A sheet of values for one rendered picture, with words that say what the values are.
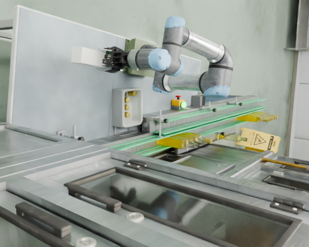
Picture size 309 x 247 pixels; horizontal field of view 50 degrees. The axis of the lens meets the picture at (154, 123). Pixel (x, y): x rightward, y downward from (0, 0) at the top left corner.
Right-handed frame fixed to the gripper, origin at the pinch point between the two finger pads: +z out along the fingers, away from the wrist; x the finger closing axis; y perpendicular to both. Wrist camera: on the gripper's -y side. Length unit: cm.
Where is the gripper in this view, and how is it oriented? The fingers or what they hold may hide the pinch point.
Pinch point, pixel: (100, 59)
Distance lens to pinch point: 144.4
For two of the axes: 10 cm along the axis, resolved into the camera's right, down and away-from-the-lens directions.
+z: -7.9, -1.3, 6.1
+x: -1.1, 9.9, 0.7
